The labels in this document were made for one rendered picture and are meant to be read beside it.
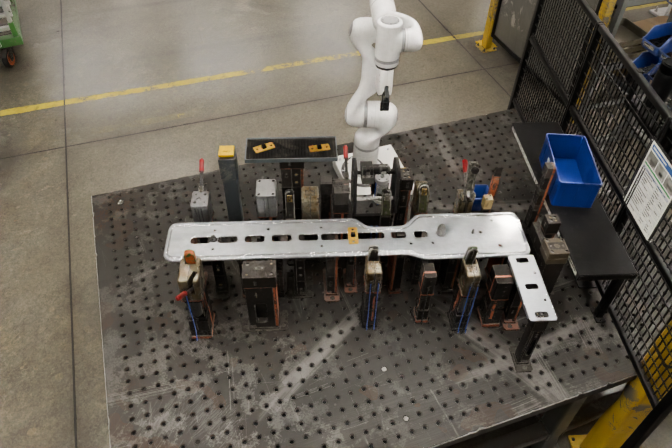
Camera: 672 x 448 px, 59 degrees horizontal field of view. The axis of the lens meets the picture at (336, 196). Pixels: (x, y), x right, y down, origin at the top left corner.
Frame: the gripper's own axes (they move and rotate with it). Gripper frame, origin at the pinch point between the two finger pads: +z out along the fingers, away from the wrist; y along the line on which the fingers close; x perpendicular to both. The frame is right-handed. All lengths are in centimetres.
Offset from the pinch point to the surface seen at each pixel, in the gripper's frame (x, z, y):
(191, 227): -73, 45, 18
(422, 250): 14, 45, 33
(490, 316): 42, 68, 48
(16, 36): -254, 117, -260
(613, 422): 93, 107, 75
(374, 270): -5, 40, 46
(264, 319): -46, 71, 44
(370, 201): -2.0, 48.2, 3.2
